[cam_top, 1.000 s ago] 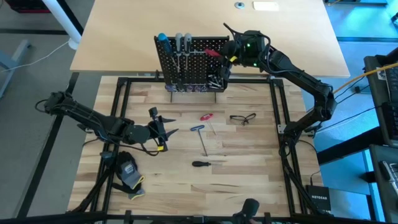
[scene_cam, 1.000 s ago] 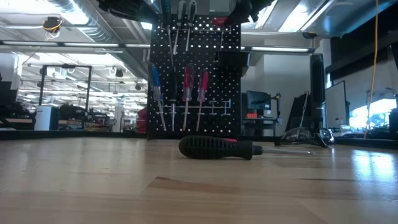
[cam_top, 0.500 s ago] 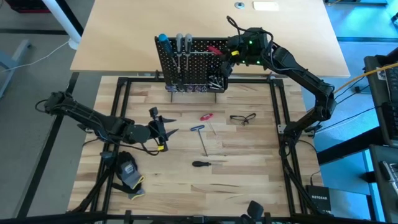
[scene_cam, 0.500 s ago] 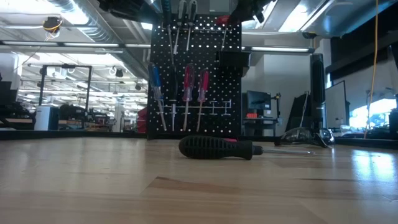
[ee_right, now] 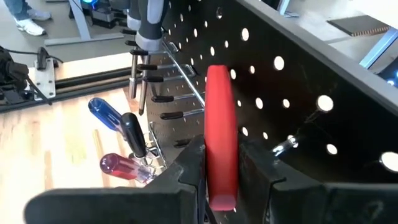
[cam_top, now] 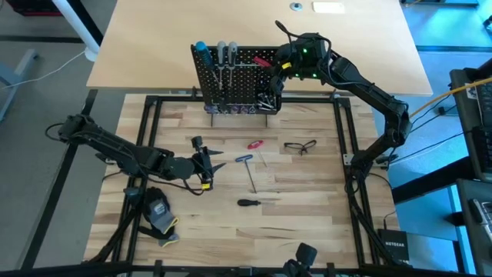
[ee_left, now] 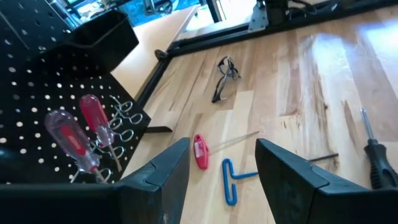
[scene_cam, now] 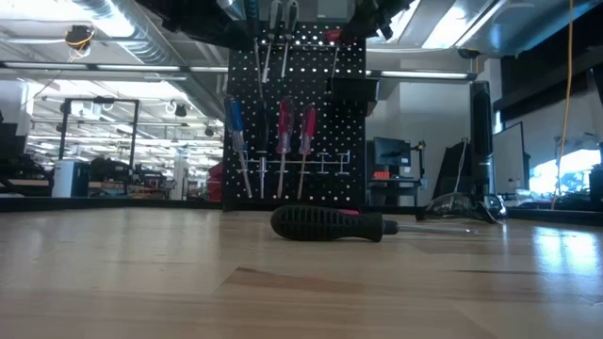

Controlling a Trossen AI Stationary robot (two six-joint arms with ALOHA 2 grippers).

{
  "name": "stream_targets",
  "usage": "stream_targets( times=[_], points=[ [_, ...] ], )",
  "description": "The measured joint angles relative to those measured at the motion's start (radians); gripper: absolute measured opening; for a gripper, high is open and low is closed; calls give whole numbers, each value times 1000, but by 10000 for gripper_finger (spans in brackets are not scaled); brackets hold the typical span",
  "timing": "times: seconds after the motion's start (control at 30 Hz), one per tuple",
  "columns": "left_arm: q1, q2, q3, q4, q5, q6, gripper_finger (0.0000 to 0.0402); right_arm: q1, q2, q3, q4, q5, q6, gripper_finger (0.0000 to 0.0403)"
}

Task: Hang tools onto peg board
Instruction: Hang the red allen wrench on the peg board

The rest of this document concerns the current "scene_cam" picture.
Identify yellow cable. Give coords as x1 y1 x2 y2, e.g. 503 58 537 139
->
549 0 575 211

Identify short ceiling light strip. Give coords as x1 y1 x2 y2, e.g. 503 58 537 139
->
379 69 478 82

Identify black tower column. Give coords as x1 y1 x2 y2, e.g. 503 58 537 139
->
469 80 497 197

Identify blue clear handled screwdriver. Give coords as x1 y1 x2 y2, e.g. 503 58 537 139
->
223 96 253 200

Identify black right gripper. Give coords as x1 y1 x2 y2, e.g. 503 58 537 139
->
346 0 416 42

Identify black computer monitor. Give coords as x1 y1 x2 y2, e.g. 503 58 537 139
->
373 136 413 168

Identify black smooth handled screwdriver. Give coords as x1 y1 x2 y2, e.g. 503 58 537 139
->
253 98 270 201

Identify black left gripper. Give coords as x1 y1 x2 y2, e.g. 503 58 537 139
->
136 0 252 51

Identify white board panel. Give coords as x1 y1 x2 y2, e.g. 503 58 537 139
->
492 121 531 198

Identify black gantry frame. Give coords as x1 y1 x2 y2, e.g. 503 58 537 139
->
57 96 141 162

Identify straight wire tool rail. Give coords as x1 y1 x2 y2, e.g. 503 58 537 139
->
263 40 355 52

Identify hanging cable reel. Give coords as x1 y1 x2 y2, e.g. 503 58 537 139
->
63 24 96 62

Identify wire ring hook rail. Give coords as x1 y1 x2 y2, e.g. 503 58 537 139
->
236 150 352 177

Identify black metal pegboard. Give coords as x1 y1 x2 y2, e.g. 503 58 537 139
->
221 19 369 211

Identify bright display screen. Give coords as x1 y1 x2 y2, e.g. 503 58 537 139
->
528 148 603 195

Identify red clear flathead screwdriver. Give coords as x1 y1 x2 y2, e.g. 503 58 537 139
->
275 96 297 200

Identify black ribbed handle screwdriver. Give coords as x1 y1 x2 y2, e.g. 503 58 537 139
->
269 203 478 244

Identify black aluminium table frame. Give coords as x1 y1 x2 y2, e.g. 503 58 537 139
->
0 195 603 227

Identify black desk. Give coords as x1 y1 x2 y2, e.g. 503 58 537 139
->
374 176 430 207

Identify black pegboard bin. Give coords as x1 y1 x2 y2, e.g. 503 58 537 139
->
328 76 381 118

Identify red tool chest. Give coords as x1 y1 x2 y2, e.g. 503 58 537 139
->
205 161 224 202

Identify leaning black panel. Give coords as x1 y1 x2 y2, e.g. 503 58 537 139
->
430 137 472 199

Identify clear safety glasses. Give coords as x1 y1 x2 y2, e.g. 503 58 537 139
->
414 191 509 225

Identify long ceiling light strip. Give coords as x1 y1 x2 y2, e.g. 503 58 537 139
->
0 59 230 74

